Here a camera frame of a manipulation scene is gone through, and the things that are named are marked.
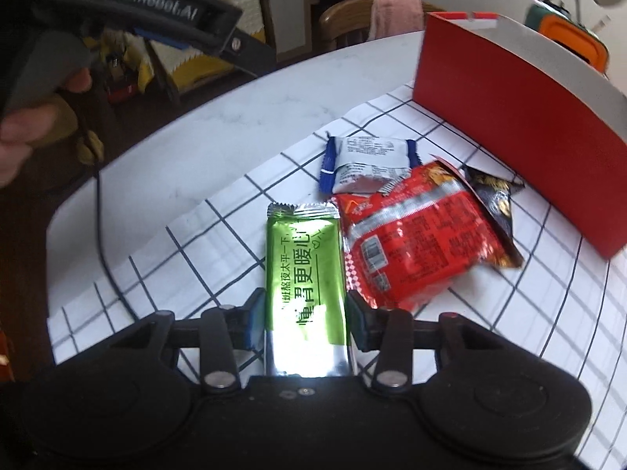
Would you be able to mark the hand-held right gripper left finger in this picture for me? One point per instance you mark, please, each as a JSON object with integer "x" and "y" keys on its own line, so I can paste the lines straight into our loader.
{"x": 254, "y": 320}

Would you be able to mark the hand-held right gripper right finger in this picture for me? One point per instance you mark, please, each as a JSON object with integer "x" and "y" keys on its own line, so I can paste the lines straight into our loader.
{"x": 360, "y": 323}

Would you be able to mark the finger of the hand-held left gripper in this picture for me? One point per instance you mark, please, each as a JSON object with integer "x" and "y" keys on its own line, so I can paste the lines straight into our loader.
{"x": 166, "y": 39}
{"x": 252, "y": 56}

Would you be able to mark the green snack packet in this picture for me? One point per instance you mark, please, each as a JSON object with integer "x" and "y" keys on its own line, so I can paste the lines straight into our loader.
{"x": 303, "y": 279}

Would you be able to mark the red cardboard box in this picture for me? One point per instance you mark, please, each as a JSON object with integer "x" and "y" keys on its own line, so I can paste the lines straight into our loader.
{"x": 514, "y": 122}

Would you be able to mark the person's left hand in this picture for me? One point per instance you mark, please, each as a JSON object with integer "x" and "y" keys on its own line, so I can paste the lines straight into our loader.
{"x": 29, "y": 132}

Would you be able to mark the cream covered sofa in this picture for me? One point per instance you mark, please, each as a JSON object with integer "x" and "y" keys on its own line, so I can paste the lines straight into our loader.
{"x": 205, "y": 66}

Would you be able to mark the red chips packet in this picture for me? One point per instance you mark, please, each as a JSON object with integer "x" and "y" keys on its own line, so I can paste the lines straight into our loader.
{"x": 416, "y": 245}

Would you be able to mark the wooden chair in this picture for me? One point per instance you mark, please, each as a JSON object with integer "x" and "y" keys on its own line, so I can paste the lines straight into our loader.
{"x": 343, "y": 22}

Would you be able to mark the white checked tablecloth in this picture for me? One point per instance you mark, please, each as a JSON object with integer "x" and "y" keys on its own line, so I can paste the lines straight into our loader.
{"x": 490, "y": 352}

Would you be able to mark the pink cloth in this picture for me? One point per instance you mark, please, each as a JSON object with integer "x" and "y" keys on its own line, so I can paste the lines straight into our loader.
{"x": 394, "y": 12}

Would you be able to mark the white and blue snack packet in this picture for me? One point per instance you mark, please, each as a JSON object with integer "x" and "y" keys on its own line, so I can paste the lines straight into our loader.
{"x": 367, "y": 161}

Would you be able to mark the black and gold snack packet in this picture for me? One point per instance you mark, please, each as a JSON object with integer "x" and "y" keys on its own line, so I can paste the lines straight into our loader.
{"x": 497, "y": 205}

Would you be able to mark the orange and green container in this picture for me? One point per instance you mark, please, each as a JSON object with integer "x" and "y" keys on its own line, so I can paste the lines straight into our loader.
{"x": 573, "y": 39}

